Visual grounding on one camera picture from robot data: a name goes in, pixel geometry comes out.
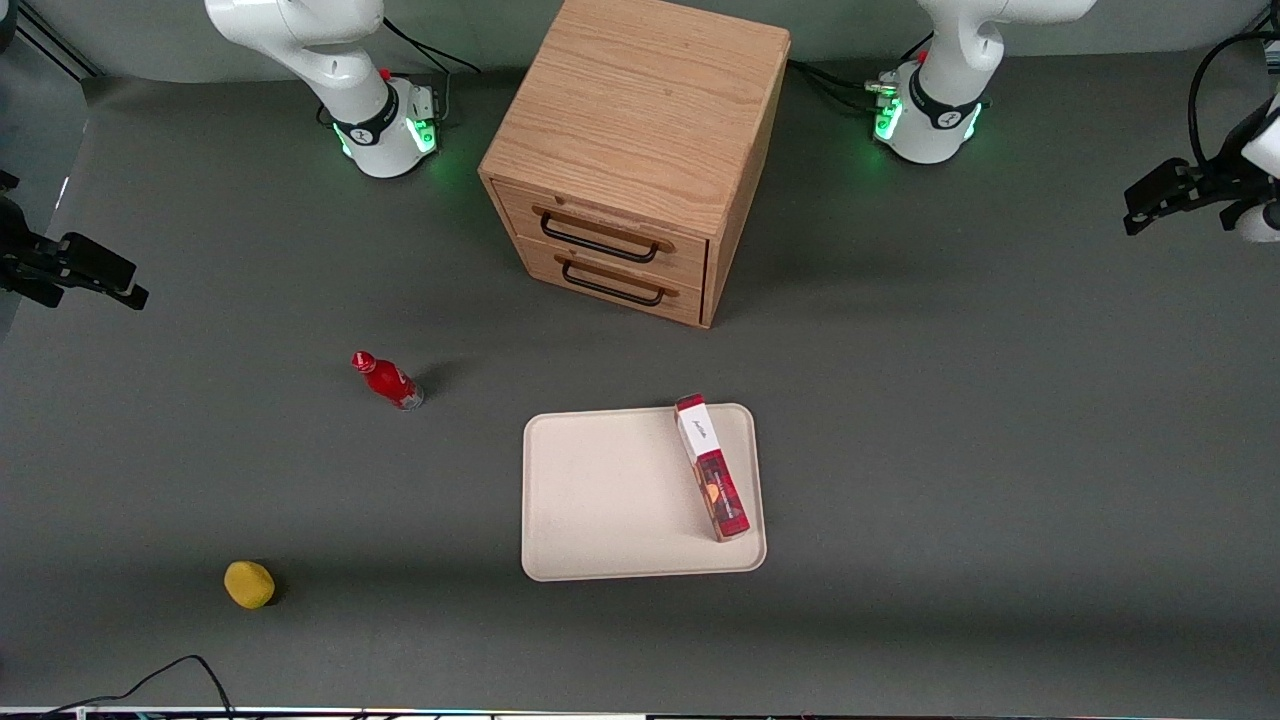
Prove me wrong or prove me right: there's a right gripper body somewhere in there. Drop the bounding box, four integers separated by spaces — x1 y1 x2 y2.
0 170 63 308

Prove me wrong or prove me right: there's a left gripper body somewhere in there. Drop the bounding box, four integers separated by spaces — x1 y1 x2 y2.
1196 94 1280 208

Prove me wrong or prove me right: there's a red cookie box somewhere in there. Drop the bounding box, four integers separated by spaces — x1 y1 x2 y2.
673 393 752 544

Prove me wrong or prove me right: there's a beige rectangular tray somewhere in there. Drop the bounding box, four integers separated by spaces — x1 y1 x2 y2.
521 403 768 583

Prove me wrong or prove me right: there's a red soda bottle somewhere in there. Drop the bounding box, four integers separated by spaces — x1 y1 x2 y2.
351 350 425 412

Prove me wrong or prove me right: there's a yellow lemon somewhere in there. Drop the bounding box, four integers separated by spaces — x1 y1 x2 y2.
223 560 278 610

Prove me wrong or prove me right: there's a grey table mat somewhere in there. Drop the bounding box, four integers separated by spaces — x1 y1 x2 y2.
0 45 1280 713

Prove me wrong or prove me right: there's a wooden two-drawer cabinet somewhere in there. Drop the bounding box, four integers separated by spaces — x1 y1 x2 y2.
478 0 792 330

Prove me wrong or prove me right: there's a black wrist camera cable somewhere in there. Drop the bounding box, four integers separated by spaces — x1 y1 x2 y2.
1187 30 1280 169

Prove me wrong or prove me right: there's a black frame rail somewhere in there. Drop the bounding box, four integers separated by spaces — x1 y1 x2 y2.
14 0 102 80

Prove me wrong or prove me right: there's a black left arm base cable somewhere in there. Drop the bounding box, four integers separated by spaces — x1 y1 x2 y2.
788 58 887 113

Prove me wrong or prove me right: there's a black arm base cable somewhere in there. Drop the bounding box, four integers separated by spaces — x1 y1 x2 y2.
788 58 887 113
382 14 482 77

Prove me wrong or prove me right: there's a thin black loose cable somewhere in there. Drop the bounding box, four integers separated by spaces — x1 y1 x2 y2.
40 654 237 717

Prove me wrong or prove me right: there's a black right arm base cable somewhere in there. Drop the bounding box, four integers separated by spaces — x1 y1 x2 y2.
382 14 482 77

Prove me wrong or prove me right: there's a wide black drawer handle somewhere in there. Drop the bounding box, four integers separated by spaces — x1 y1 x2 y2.
531 204 677 266

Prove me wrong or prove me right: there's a short black drawer handle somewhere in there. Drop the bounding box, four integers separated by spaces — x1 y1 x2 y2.
554 255 680 308

